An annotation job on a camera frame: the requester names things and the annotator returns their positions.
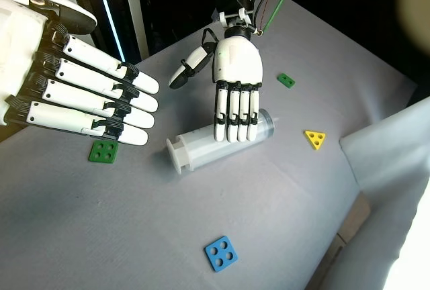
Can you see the small green two-hole block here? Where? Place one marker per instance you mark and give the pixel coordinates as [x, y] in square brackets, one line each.
[286, 76]

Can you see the yellow triangle three-hole block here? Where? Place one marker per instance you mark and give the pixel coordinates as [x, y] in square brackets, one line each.
[315, 141]

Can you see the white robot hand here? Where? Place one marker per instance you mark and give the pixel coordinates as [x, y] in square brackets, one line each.
[27, 51]
[238, 61]

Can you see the grey table cloth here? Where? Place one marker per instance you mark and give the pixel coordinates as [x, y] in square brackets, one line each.
[168, 209]

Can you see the white fabric sheet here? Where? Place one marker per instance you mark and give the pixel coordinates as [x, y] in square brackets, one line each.
[386, 186]

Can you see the large translucent plastic syringe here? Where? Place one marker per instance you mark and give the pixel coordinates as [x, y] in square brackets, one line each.
[201, 149]

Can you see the green square four-hole block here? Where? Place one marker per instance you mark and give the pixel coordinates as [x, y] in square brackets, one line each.
[103, 153]

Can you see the blue square four-hole block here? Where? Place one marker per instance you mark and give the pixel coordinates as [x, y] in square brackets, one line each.
[221, 253]

